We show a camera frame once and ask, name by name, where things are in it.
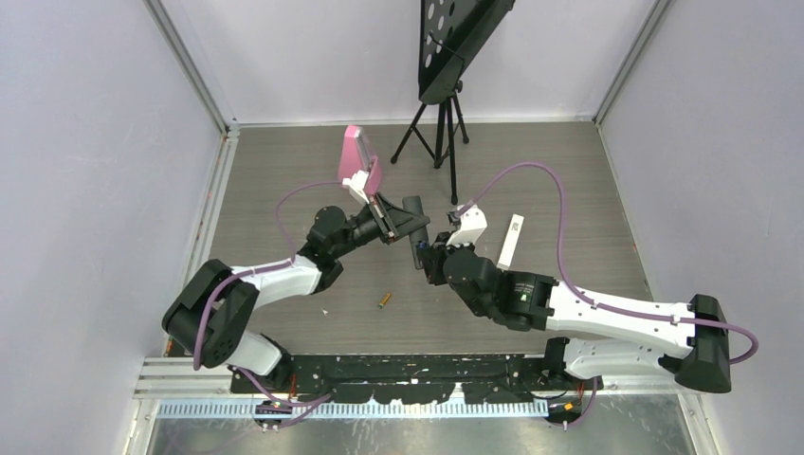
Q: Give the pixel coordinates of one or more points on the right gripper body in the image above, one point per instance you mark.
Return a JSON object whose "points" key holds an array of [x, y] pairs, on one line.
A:
{"points": [[443, 246]]}

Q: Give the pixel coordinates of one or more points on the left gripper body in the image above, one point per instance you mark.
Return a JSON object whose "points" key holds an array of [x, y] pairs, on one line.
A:
{"points": [[380, 221]]}

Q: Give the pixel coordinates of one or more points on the white remote control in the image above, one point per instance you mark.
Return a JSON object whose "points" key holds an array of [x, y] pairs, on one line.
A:
{"points": [[510, 242]]}

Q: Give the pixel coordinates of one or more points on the orange battery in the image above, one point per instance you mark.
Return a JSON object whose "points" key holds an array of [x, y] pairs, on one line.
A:
{"points": [[384, 300]]}

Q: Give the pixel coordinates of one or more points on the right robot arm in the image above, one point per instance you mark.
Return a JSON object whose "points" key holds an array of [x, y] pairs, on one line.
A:
{"points": [[686, 341]]}

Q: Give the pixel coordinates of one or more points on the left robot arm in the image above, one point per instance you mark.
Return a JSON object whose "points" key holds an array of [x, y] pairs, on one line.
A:
{"points": [[210, 315]]}

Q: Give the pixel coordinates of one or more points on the pink metronome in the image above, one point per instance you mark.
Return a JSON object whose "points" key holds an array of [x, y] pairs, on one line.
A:
{"points": [[357, 153]]}

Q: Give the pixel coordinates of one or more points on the black music stand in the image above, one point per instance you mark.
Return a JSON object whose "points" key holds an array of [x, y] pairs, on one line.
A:
{"points": [[451, 34]]}

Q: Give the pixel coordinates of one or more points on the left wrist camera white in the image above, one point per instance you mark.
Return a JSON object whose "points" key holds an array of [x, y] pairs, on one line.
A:
{"points": [[356, 185]]}

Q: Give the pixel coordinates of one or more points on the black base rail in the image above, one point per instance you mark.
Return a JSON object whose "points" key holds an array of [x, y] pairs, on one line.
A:
{"points": [[418, 379]]}

